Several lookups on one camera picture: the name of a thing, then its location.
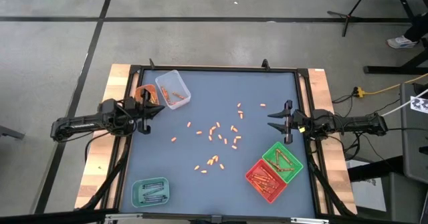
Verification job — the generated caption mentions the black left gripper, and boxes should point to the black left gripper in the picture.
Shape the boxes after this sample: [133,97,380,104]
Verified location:
[124,88,166,135]

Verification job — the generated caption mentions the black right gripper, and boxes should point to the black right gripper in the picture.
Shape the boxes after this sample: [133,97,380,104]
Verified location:
[267,99,315,145]

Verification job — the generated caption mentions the orange plastic bin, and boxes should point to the orange plastic bin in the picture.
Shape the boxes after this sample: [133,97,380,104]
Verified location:
[134,84,161,107]

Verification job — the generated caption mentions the clear plastic bin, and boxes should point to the clear plastic bin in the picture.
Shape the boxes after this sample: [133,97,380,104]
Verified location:
[154,69,192,111]

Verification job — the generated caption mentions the green plastic bin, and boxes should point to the green plastic bin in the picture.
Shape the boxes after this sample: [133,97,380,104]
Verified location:
[261,141,304,185]

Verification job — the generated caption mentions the red plastic bin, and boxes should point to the red plastic bin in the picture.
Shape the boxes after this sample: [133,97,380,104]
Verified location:
[244,158,288,204]

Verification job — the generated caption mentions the teal plastic bin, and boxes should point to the teal plastic bin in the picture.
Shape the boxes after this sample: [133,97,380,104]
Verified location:
[130,177,171,209]

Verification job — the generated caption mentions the black floor beam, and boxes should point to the black floor beam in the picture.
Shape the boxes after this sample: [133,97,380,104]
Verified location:
[347,155,404,183]

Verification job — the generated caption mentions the grey-blue table mat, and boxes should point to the grey-blue table mat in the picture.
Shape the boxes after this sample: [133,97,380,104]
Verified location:
[119,70,317,218]

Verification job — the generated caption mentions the silver aluminium bar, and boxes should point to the silver aluminium bar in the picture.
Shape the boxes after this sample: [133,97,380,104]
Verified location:
[105,213,143,220]

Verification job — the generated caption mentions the black tripod stand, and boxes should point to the black tripod stand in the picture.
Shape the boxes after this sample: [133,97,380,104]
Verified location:
[326,0,372,37]

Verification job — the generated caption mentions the dark grey cabinet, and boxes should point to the dark grey cabinet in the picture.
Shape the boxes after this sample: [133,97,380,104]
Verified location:
[400,82,428,184]

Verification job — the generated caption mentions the black and white marker tag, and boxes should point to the black and white marker tag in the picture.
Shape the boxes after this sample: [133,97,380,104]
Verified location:
[410,96,428,114]

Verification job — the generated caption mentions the person's foot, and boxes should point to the person's foot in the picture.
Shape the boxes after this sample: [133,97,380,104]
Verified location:
[387,35,419,49]

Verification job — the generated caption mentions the grey floor box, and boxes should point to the grey floor box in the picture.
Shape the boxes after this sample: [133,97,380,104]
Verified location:
[381,172,428,224]

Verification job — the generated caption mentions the grey furniture leg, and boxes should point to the grey furniture leg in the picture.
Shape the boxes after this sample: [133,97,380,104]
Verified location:
[0,125,25,140]

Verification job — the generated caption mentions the person's leg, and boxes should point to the person's leg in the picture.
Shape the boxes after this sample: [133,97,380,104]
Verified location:
[404,13,428,43]

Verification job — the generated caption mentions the black arm cable sleeve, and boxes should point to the black arm cable sleeve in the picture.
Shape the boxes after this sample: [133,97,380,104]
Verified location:
[307,140,355,217]
[80,135,131,211]

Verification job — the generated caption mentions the black table frame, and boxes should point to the black table frame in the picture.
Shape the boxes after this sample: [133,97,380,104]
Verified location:
[102,58,355,218]

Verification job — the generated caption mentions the yellow extension cable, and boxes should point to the yellow extension cable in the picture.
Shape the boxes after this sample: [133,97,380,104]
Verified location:
[356,72,428,97]

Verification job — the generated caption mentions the white cable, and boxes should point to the white cable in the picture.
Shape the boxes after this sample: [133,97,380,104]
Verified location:
[380,89,428,118]

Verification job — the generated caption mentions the black floor stand frame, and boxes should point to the black floor stand frame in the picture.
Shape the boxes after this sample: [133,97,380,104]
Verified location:
[317,0,428,75]

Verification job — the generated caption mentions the thin black floor cable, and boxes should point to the thin black floor cable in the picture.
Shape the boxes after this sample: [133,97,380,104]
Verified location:
[387,126,428,133]

